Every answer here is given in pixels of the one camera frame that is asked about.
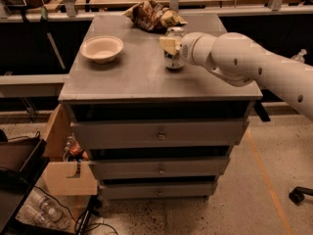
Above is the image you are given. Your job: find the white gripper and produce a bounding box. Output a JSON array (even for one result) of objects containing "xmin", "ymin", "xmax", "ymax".
[{"xmin": 159, "ymin": 32, "xmax": 216, "ymax": 71}]

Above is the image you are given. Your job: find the green 7up soda can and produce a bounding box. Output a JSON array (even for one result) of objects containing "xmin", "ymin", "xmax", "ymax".
[{"xmin": 164, "ymin": 26, "xmax": 184, "ymax": 70}]

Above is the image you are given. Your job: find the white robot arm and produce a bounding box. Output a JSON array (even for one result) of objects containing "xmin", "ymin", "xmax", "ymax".
[{"xmin": 159, "ymin": 32, "xmax": 313, "ymax": 119}]

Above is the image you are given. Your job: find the white paper bowl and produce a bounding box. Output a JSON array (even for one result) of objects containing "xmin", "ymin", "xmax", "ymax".
[{"xmin": 80, "ymin": 36, "xmax": 124, "ymax": 64}]

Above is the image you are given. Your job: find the crumpled chip bag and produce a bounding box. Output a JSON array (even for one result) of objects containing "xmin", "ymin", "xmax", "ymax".
[{"xmin": 122, "ymin": 0, "xmax": 187, "ymax": 31}]

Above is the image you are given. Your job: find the top grey drawer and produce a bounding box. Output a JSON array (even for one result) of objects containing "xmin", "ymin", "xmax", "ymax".
[{"xmin": 71, "ymin": 118, "xmax": 248, "ymax": 150}]

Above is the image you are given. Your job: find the grey drawer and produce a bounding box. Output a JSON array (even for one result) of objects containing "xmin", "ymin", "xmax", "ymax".
[
  {"xmin": 100, "ymin": 182, "xmax": 217, "ymax": 200},
  {"xmin": 89, "ymin": 157, "xmax": 229, "ymax": 180},
  {"xmin": 71, "ymin": 118, "xmax": 248, "ymax": 150}
]

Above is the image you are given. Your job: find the grey drawer cabinet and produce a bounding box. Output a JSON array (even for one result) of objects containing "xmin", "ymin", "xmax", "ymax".
[{"xmin": 59, "ymin": 15, "xmax": 262, "ymax": 187}]

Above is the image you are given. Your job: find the metal railing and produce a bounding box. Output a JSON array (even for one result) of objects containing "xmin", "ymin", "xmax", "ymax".
[{"xmin": 0, "ymin": 0, "xmax": 313, "ymax": 24}]

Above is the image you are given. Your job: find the middle grey drawer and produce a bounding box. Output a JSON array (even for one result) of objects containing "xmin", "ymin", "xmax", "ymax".
[{"xmin": 89, "ymin": 157, "xmax": 229, "ymax": 180}]

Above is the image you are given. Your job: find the clear sanitizer bottle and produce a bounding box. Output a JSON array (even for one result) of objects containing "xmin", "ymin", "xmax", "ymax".
[{"xmin": 291, "ymin": 49, "xmax": 307, "ymax": 63}]

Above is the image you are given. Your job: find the bottom grey drawer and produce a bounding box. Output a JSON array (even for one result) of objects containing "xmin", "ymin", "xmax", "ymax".
[{"xmin": 100, "ymin": 182, "xmax": 217, "ymax": 200}]

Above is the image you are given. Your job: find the wooden crate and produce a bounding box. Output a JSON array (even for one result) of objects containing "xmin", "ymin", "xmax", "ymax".
[{"xmin": 41, "ymin": 104, "xmax": 98, "ymax": 196}]

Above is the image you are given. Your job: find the black cart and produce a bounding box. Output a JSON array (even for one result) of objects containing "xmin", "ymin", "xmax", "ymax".
[{"xmin": 0, "ymin": 129, "xmax": 51, "ymax": 235}]

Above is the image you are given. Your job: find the black office chair base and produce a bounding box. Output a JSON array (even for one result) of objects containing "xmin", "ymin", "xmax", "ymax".
[{"xmin": 289, "ymin": 186, "xmax": 313, "ymax": 205}]

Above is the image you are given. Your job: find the plastic water bottle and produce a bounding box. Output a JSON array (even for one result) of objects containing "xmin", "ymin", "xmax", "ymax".
[
  {"xmin": 30, "ymin": 190, "xmax": 64, "ymax": 222},
  {"xmin": 22, "ymin": 205, "xmax": 70, "ymax": 230}
]

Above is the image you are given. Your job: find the black cable on floor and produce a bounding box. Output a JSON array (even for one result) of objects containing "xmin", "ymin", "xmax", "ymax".
[{"xmin": 32, "ymin": 184, "xmax": 120, "ymax": 235}]

